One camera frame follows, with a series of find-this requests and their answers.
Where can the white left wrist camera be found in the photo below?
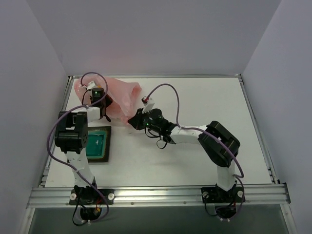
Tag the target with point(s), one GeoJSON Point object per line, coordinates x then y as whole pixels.
{"type": "Point", "coordinates": [90, 85]}

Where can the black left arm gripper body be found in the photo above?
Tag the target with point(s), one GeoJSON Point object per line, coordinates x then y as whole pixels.
{"type": "Point", "coordinates": [106, 105]}

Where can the pink plastic bag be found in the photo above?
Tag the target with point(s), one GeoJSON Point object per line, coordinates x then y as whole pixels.
{"type": "Point", "coordinates": [123, 94]}

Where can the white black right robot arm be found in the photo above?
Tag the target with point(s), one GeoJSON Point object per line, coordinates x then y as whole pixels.
{"type": "Point", "coordinates": [218, 143]}

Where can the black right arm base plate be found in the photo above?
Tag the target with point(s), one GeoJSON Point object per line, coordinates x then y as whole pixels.
{"type": "Point", "coordinates": [218, 195]}

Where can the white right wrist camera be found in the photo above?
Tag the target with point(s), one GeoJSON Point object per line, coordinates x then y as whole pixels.
{"type": "Point", "coordinates": [148, 103]}

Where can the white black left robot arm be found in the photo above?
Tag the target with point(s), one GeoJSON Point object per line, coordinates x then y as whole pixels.
{"type": "Point", "coordinates": [71, 137]}

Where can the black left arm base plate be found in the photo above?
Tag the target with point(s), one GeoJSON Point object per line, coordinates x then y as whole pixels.
{"type": "Point", "coordinates": [102, 196]}

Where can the aluminium front rail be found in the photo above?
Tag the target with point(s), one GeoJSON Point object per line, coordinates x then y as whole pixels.
{"type": "Point", "coordinates": [158, 196]}

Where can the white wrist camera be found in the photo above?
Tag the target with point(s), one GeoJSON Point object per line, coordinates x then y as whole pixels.
{"type": "Point", "coordinates": [148, 103]}
{"type": "Point", "coordinates": [90, 85]}

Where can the green square ceramic plate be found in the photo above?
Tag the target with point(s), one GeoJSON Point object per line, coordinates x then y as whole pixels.
{"type": "Point", "coordinates": [98, 145]}

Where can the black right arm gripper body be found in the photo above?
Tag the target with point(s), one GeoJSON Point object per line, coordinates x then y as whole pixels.
{"type": "Point", "coordinates": [137, 119]}

